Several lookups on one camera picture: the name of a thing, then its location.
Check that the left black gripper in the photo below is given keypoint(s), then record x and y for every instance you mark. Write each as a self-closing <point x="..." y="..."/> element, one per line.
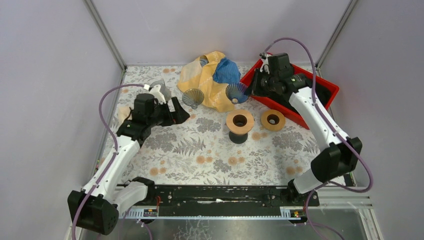
<point x="169" y="112"/>

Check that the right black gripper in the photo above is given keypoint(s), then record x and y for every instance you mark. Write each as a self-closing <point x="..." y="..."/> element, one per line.
<point x="264" y="73"/>

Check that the wooden ring holder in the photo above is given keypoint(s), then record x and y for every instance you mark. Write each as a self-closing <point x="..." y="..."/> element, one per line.
<point x="273" y="120"/>
<point x="240" y="121"/>

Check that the dark glass carafe red rim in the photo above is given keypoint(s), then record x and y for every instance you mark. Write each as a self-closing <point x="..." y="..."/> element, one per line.
<point x="238" y="138"/>

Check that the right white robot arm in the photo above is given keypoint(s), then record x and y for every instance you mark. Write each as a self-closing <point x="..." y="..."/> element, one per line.
<point x="338" y="151"/>

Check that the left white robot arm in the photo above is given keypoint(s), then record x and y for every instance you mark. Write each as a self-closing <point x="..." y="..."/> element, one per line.
<point x="97" y="206"/>

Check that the orange filter holder box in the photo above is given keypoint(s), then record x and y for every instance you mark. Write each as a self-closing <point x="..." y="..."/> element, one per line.
<point x="124" y="113"/>

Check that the clear grey glass dripper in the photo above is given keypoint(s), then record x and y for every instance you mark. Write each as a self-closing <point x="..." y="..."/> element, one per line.
<point x="193" y="98"/>

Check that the clear glass pitcher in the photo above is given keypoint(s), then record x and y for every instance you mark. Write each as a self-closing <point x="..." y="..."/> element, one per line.
<point x="168" y="93"/>

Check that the black cloth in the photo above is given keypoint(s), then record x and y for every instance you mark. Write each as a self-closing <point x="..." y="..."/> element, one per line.
<point x="325" y="91"/>

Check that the blue cloth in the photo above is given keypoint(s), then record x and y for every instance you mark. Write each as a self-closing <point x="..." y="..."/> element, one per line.
<point x="226" y="72"/>

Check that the yellow cloth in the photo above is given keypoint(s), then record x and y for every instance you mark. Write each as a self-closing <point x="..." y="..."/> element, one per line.
<point x="198" y="74"/>

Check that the floral table mat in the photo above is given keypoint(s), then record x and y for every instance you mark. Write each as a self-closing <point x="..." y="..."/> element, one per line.
<point x="200" y="152"/>

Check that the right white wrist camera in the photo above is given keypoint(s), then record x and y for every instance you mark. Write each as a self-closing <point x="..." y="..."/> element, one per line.
<point x="264" y="68"/>

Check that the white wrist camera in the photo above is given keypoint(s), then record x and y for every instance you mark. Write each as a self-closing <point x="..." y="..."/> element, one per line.
<point x="158" y="91"/>
<point x="264" y="68"/>

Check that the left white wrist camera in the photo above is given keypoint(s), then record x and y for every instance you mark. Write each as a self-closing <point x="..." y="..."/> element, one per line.
<point x="158" y="91"/>

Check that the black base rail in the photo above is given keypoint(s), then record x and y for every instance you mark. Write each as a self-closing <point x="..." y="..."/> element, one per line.
<point x="221" y="200"/>

